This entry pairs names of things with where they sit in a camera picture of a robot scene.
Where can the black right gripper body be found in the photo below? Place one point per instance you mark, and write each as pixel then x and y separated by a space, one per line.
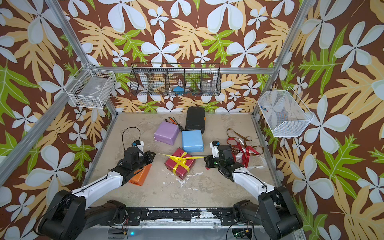
pixel 215 162

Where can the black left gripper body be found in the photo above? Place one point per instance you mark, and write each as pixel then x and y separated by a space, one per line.
pixel 137 166

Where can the orange gift box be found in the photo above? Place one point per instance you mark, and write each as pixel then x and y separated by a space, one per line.
pixel 140 176

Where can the red satin ribbon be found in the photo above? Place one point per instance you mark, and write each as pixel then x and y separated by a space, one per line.
pixel 241 152

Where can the purple gift box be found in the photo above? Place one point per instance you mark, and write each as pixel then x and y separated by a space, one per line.
pixel 167 133

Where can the dark red gift box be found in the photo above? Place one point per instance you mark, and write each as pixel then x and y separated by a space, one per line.
pixel 186 169

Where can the yellow satin ribbon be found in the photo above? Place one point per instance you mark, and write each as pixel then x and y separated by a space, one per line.
pixel 181 162

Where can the light blue gift box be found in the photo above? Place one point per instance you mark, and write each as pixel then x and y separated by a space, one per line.
pixel 192 141

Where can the brown ribbon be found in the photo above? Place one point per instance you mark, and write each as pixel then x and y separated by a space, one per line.
pixel 247 140

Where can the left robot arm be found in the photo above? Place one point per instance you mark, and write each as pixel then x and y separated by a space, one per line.
pixel 70 213

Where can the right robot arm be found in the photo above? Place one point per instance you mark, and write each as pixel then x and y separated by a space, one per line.
pixel 275 210

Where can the black hard case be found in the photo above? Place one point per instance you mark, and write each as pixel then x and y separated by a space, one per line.
pixel 196 119

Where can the blue object in basket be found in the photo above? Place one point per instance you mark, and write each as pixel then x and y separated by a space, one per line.
pixel 179 91

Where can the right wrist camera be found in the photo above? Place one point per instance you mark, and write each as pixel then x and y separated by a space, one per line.
pixel 214 147

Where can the orange handled pliers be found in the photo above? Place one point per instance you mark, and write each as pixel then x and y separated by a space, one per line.
pixel 173 121

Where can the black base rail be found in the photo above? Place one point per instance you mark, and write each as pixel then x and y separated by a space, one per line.
pixel 185 216

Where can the white wire basket right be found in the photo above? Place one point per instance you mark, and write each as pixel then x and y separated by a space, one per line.
pixel 285 113

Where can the white wire basket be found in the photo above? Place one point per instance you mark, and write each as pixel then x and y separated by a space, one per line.
pixel 91 87
pixel 285 113

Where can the white wire basket left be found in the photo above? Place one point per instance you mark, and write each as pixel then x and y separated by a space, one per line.
pixel 91 87

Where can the black wire basket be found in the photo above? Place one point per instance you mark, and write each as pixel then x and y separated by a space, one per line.
pixel 197 79

